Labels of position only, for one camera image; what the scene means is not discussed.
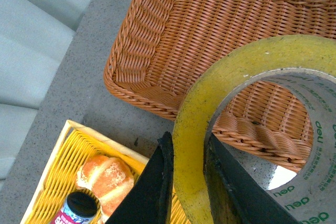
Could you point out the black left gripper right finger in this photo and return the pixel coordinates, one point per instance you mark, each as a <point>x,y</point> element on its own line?
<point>234,195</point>

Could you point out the yellow tape roll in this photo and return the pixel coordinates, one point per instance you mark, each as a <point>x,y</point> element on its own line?
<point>302,64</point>

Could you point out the grey white curtain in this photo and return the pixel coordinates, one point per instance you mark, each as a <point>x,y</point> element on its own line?
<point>35,35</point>

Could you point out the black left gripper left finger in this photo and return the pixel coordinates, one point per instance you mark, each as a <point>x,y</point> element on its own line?
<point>150,200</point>

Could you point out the brown wicker basket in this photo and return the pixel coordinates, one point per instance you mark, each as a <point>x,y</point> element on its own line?
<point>164,46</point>

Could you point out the toy croissant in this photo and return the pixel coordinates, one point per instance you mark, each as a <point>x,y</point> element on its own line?
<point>109,179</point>

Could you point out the small dark labelled jar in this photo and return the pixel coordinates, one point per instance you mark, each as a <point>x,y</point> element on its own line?
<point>78,207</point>

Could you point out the yellow woven basket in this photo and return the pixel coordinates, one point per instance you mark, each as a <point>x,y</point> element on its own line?
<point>75,145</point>

